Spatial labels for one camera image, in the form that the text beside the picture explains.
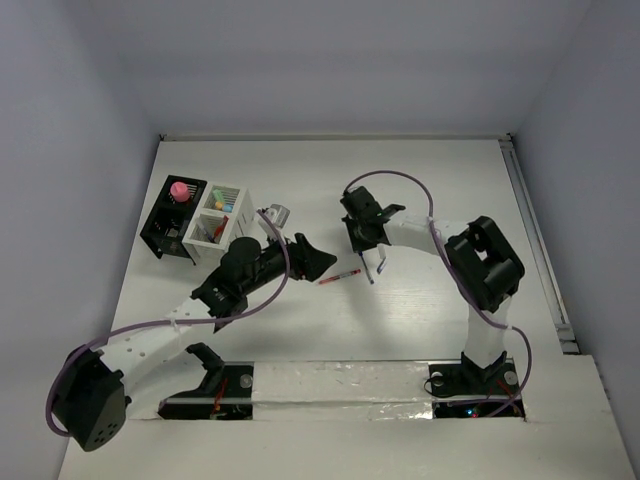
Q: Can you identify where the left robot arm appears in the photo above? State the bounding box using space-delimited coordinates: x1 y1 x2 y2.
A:
45 233 337 452

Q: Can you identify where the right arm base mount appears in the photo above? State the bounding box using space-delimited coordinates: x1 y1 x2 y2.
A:
423 362 526 419

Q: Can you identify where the blue gel pen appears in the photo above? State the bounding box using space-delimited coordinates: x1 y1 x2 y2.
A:
358 252 375 285

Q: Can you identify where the white slatted organizer container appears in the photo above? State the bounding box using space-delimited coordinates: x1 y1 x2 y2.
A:
182 183 255 269

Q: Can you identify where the green highlighter marker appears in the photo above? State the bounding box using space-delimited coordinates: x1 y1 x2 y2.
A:
212 188 226 204

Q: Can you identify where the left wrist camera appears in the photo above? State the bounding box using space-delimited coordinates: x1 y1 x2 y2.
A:
261 204 290 230

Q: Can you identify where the black organizer container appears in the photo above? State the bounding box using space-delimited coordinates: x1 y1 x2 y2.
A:
140 175 207 263

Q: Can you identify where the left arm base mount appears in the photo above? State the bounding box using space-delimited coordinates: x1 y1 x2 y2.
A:
158 343 254 421

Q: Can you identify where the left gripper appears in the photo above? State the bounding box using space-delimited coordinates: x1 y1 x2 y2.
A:
240 227 334 295

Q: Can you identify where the red gel pen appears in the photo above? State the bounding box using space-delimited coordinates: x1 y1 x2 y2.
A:
213 216 229 243

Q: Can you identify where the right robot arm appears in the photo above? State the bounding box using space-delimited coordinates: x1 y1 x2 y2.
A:
340 187 525 392

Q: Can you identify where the dark red ink pen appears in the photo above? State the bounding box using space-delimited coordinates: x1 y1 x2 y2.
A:
318 269 361 285

